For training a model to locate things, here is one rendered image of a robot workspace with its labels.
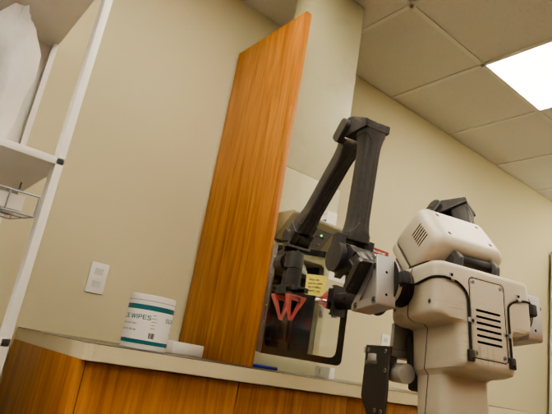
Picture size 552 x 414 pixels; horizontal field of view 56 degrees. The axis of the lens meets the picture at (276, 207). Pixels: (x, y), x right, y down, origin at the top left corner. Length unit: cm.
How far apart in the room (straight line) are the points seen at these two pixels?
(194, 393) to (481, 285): 79
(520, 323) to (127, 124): 162
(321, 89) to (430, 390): 144
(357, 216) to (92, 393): 77
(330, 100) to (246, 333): 108
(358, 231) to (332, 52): 127
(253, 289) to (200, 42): 123
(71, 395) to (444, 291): 88
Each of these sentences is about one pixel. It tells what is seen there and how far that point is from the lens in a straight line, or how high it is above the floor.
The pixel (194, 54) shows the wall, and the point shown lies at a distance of 251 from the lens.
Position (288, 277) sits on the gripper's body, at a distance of 157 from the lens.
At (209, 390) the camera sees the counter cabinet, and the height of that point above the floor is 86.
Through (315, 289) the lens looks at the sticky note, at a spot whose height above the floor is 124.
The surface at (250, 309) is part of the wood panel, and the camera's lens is 184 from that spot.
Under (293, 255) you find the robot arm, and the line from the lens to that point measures 158.
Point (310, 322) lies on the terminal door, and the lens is 192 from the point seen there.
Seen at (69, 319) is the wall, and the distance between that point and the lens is 208.
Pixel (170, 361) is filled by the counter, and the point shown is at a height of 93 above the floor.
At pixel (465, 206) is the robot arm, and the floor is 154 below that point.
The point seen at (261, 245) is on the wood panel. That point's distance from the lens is 187.
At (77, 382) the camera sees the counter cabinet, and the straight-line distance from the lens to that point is 137.
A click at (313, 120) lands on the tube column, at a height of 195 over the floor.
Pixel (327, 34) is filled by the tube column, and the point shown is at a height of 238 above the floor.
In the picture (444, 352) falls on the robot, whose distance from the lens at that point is 120.
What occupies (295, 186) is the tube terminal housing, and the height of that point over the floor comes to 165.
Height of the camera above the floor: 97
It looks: 16 degrees up
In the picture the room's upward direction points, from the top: 10 degrees clockwise
